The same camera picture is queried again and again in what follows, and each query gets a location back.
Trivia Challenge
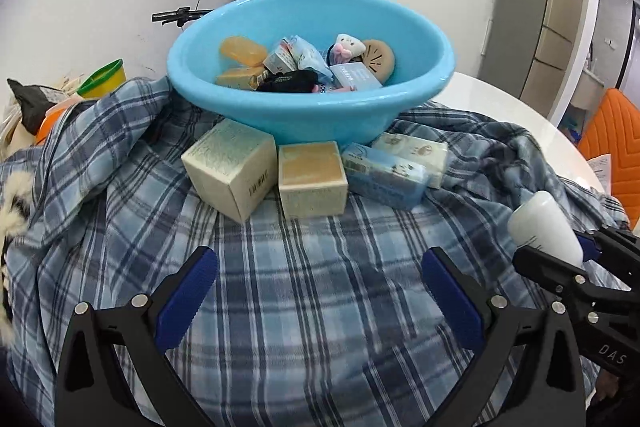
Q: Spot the blue tissue pack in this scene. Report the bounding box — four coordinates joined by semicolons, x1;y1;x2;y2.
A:
341;143;432;210

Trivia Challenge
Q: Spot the orange chair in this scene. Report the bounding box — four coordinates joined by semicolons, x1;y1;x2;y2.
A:
578;89;640;229

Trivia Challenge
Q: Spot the white pink plush hair tie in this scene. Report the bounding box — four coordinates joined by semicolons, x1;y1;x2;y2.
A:
326;32;368;67

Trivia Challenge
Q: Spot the gold cigarette box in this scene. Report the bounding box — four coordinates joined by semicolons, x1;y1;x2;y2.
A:
216;66;270;91

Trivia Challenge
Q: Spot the person's right hand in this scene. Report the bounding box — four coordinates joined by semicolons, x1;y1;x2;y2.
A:
592;369;620;402

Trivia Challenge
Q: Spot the black folding bicycle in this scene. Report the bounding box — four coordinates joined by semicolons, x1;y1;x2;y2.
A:
151;5;210;28

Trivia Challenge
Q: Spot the blue plaid shirt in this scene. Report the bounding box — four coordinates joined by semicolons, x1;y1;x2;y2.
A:
1;78;629;426

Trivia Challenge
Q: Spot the translucent orange soap case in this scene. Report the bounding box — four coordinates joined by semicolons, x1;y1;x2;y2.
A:
219;36;269;67

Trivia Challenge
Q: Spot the white tissue pack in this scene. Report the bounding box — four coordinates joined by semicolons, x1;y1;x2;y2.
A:
371;132;448;188

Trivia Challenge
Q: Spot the black parcel bag with label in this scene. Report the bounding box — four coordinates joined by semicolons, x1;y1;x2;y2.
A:
6;78;67;135

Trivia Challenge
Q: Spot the light blue card box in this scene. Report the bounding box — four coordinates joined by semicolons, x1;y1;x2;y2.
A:
330;62;382;91

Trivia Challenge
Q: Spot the orange tissue box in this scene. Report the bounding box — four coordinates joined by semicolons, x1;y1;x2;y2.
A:
35;105;68;145

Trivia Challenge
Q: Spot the white paper sheet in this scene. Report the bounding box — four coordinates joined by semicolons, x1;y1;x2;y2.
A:
588;154;612;195

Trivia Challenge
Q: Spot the white plastic bottle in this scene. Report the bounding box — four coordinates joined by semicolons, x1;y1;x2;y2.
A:
506;191;584;268

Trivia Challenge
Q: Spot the black fabric pouch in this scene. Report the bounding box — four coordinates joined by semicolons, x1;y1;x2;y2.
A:
256;69;318;94

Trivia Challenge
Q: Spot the red white cigarette box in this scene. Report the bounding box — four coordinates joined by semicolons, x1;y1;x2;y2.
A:
262;41;297;75

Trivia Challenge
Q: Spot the orange top square box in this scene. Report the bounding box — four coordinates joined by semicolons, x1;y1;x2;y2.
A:
278;142;348;220

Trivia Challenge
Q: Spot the black white fuzzy cloth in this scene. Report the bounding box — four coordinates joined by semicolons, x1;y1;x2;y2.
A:
1;171;34;347

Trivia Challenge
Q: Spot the light blue wipes pack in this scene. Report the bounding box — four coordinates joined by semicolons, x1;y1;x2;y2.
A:
282;35;333;84

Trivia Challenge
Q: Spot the blue plastic basin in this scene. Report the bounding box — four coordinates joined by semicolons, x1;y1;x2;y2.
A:
167;0;456;144

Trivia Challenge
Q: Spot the large cream box green text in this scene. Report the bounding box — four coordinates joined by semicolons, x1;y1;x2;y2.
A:
181;118;278;223

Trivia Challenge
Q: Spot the yellow container green rim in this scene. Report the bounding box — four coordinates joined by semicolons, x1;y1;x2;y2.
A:
76;58;127;100

